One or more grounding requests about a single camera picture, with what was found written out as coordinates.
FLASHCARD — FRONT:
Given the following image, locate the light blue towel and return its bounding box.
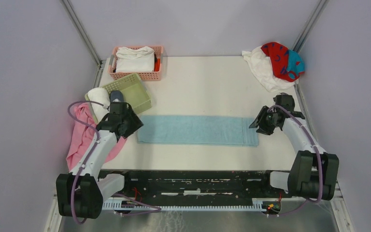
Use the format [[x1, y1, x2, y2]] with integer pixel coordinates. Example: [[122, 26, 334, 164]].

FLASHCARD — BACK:
[[137, 115, 259, 147]]

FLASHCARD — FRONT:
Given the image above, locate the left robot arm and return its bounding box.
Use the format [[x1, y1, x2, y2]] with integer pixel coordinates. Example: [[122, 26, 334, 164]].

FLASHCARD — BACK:
[[56, 101, 143, 224]]

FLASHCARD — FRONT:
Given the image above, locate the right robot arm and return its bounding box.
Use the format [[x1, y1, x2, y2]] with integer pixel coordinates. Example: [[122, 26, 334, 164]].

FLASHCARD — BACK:
[[249, 93, 339, 202]]

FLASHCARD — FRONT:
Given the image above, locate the rolled dark blue towel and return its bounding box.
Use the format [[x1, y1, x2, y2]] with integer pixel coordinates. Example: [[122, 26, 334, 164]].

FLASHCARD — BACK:
[[110, 90, 124, 102]]

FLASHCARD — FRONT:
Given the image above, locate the green plastic basket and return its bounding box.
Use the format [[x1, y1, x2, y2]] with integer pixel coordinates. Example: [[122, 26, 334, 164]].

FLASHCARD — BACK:
[[89, 73, 152, 114]]

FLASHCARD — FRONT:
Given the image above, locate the rolled white towel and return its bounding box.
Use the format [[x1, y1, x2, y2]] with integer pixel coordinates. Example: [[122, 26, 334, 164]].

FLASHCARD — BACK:
[[85, 87, 110, 124]]

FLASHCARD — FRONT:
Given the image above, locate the pink towel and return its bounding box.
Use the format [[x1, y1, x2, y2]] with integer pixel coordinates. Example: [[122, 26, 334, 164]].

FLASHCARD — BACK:
[[66, 103, 127, 171]]

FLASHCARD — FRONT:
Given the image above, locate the red and teal patterned towel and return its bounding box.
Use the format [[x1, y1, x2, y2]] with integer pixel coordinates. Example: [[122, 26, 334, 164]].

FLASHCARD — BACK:
[[261, 42, 305, 82]]

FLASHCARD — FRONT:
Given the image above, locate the white crumpled towel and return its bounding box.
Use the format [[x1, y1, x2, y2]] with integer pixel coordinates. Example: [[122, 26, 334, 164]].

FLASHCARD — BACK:
[[242, 46, 295, 92]]

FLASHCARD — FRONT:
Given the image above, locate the pink plastic basket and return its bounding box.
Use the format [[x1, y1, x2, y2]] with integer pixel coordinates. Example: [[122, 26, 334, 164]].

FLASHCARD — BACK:
[[107, 45, 164, 81]]

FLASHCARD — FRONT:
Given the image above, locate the folded white towel in basket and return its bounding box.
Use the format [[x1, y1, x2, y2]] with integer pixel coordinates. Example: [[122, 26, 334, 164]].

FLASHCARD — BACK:
[[115, 46, 155, 73]]

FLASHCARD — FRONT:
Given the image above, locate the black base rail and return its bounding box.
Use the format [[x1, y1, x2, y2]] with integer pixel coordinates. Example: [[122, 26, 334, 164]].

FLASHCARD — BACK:
[[100, 170, 292, 206]]

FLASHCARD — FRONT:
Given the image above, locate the white cable duct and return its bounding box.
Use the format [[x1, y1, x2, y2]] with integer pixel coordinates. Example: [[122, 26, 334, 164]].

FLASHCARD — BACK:
[[102, 198, 267, 213]]

